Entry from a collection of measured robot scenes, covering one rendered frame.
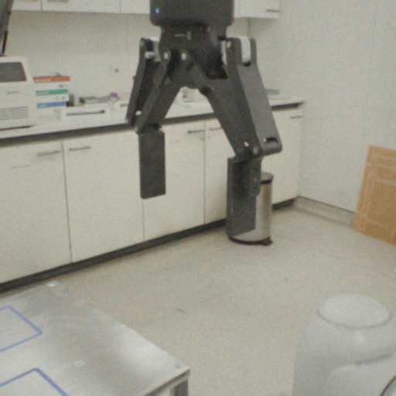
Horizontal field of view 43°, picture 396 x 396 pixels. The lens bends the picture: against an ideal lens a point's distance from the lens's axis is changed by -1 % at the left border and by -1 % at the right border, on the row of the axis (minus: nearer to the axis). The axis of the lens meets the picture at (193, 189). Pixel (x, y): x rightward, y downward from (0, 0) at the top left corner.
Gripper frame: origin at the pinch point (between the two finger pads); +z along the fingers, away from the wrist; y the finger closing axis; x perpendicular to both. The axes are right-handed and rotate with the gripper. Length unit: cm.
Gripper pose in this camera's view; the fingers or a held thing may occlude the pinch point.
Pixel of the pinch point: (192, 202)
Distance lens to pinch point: 49.4
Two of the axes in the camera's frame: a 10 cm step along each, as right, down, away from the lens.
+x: -7.8, 1.8, -6.0
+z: 0.0, 9.6, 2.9
